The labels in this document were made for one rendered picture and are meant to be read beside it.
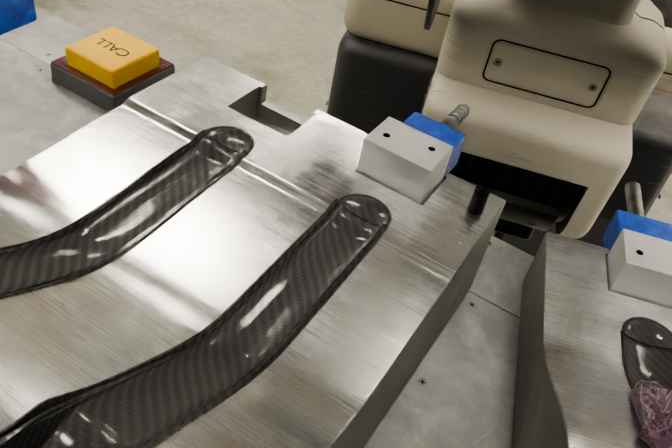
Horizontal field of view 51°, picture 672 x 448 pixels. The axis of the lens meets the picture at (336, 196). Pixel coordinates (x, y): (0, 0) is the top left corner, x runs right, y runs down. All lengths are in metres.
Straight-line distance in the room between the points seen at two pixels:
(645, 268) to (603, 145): 0.29
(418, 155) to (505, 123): 0.31
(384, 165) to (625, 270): 0.17
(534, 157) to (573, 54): 0.11
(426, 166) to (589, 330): 0.15
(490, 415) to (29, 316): 0.28
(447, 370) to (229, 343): 0.17
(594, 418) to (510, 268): 0.21
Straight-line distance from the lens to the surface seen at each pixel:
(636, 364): 0.48
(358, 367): 0.37
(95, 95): 0.67
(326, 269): 0.41
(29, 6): 0.55
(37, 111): 0.67
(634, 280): 0.51
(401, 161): 0.45
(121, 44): 0.69
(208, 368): 0.36
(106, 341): 0.35
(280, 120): 0.55
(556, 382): 0.42
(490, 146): 0.77
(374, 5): 1.04
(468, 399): 0.48
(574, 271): 0.51
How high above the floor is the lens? 1.18
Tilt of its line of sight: 40 degrees down
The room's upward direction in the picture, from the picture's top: 12 degrees clockwise
